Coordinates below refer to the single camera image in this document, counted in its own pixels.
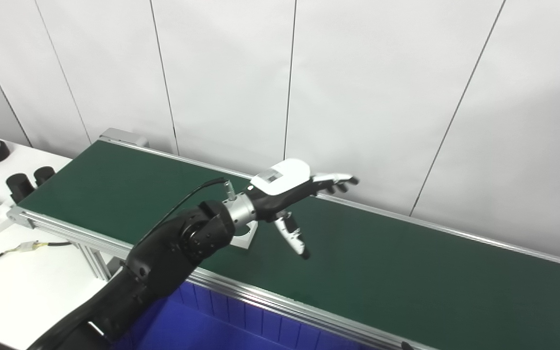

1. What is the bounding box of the white block part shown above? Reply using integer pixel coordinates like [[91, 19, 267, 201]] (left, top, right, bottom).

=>
[[0, 204, 19, 234]]

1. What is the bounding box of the large black cylinder part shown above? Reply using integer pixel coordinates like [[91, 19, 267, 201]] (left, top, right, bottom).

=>
[[6, 173, 35, 203]]

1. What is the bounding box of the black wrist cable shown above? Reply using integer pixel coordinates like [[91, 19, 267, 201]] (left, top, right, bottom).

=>
[[137, 177, 238, 245]]

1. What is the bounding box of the green conveyor belt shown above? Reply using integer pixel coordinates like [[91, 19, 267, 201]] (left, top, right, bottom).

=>
[[17, 140, 560, 350]]

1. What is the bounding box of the black cable with clear connector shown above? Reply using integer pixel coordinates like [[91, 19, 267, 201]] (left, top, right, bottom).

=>
[[0, 240, 73, 278]]

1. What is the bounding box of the small black cylinder part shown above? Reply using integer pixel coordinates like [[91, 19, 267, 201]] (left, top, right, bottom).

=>
[[34, 166, 56, 188]]

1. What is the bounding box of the blue plastic bin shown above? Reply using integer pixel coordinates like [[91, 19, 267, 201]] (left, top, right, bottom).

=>
[[128, 281, 379, 350]]

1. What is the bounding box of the white square ring part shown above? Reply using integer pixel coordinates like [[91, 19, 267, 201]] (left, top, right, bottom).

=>
[[230, 221, 259, 250]]

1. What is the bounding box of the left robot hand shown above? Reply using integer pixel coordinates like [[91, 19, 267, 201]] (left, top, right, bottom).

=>
[[248, 158, 360, 261]]

